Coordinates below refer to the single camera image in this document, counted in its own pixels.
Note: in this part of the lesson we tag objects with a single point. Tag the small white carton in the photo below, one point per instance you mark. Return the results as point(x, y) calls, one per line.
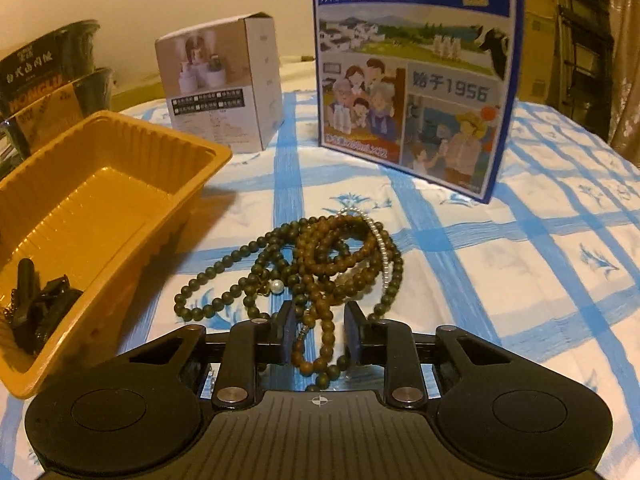
point(215, 90)

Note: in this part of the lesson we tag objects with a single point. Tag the golden plastic tray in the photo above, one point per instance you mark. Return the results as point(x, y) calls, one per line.
point(100, 200)

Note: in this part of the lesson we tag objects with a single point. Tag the black instant meal bowl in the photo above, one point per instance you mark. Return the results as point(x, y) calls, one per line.
point(45, 60)

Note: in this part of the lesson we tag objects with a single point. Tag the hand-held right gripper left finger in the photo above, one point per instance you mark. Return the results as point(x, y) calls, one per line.
point(287, 330)

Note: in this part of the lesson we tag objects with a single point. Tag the beige curtain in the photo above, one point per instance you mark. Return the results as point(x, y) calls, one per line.
point(627, 60)

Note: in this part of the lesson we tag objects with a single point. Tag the dark metal rack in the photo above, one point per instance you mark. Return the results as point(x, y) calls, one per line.
point(580, 60)

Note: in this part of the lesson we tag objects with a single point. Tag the yellowish cardboard box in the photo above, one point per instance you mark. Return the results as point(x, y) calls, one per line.
point(540, 20)

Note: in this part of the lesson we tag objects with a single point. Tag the blue checked tablecloth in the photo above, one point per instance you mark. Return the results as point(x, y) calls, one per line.
point(500, 285)

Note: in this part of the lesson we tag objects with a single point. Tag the yellow label instant meal bowl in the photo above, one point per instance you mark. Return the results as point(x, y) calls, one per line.
point(50, 100)

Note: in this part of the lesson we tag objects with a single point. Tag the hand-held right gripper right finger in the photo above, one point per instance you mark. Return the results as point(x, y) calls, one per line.
point(355, 330)

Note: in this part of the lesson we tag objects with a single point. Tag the blue milk carton box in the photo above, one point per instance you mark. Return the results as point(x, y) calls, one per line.
point(410, 85)

